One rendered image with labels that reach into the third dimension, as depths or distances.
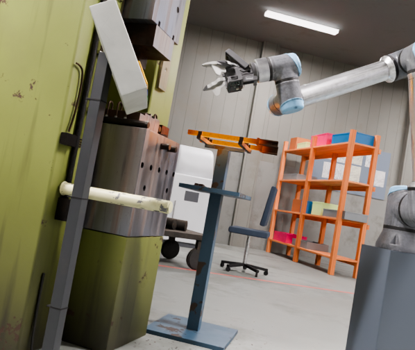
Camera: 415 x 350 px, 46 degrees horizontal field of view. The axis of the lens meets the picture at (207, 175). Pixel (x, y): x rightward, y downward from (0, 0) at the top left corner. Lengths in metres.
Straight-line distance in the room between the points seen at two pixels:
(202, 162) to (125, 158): 5.16
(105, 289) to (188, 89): 7.01
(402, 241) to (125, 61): 1.33
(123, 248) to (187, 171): 5.09
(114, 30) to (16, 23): 0.68
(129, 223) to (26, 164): 0.46
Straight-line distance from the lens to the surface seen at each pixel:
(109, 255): 2.05
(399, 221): 2.19
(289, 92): 1.87
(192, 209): 6.99
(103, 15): 1.54
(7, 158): 1.99
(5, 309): 1.98
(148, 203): 1.72
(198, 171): 7.10
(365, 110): 10.03
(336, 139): 7.49
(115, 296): 2.05
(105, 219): 2.06
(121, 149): 2.06
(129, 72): 1.48
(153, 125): 2.21
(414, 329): 2.23
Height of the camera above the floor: 0.65
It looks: 3 degrees up
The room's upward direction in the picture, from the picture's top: 10 degrees clockwise
